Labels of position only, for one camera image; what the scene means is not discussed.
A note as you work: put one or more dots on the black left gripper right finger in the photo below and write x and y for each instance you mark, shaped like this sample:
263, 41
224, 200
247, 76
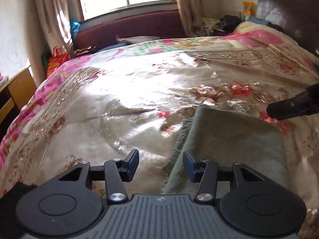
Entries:
204, 172

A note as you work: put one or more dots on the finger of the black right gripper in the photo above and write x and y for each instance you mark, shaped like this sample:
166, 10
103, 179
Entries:
303, 104

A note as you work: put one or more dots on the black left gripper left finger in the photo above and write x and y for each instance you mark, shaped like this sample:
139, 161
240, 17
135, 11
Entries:
118, 172

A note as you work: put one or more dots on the grey-green pants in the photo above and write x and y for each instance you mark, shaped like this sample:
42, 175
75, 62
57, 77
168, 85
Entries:
226, 137

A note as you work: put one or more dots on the floral satin bedspread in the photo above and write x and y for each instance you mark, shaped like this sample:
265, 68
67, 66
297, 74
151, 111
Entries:
101, 106

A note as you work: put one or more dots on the dark wooden headboard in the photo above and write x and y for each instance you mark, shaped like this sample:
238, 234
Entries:
297, 18

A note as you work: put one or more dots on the orange snack package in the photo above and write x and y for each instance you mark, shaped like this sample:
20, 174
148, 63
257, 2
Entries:
248, 10

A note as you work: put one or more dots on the black item by headboard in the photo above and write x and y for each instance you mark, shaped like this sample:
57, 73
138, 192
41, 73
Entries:
226, 25

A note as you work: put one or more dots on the wooden bedside desk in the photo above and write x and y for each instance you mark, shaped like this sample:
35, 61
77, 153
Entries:
15, 93

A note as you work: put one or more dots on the red gift bag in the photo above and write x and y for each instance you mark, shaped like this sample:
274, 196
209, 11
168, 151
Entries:
56, 60

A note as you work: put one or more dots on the maroon upholstered bench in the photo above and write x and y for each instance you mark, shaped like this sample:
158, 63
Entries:
163, 24

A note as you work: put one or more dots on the blue plastic bag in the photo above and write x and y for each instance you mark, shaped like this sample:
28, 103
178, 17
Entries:
74, 29

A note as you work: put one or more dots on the beige curtain right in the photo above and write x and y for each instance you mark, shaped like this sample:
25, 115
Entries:
191, 15

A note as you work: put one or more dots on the beige curtain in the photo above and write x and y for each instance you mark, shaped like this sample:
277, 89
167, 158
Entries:
55, 17
191, 15

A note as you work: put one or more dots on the beige curtain left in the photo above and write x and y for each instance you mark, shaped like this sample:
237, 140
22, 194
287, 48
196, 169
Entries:
55, 17

